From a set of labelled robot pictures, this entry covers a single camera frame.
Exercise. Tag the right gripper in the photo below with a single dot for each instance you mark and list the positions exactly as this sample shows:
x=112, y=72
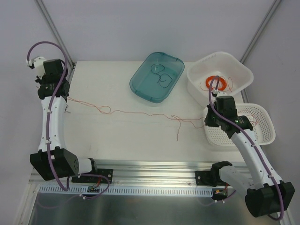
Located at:
x=209, y=117

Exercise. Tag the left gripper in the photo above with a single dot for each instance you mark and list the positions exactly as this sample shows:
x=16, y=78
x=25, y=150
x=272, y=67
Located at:
x=39, y=79

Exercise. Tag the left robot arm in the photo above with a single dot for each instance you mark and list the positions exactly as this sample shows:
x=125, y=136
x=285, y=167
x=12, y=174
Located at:
x=52, y=159

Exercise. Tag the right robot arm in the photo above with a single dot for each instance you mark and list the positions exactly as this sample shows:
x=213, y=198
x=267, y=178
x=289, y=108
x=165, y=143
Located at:
x=265, y=192

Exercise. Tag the white deep plastic basket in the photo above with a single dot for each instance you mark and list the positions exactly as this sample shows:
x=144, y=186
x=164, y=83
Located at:
x=234, y=76

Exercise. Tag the white perforated shallow basket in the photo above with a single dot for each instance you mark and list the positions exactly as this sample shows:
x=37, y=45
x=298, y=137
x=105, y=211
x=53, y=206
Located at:
x=258, y=117

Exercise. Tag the teal transparent plastic tray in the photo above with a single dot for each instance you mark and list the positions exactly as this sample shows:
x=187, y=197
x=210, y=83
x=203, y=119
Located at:
x=156, y=77

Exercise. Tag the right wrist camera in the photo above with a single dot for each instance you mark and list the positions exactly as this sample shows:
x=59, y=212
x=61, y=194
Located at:
x=217, y=93

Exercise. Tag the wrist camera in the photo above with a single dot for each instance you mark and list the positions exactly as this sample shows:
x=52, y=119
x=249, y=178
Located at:
x=37, y=63
x=217, y=93

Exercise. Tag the left aluminium frame post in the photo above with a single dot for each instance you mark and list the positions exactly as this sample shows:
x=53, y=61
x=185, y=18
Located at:
x=53, y=29

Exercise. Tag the aluminium frame post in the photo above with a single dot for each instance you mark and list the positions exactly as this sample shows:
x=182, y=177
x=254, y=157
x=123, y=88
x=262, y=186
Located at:
x=261, y=29
x=53, y=29

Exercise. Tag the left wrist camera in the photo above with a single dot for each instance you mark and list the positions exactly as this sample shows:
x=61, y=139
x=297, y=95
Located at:
x=37, y=63

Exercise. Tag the right aluminium frame post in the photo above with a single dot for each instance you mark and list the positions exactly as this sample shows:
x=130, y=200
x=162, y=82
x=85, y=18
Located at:
x=261, y=29

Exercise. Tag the white slotted cable duct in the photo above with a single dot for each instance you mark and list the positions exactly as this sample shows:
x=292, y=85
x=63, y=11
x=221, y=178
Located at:
x=125, y=190

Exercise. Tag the aluminium mounting rail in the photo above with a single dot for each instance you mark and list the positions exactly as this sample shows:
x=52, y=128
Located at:
x=153, y=174

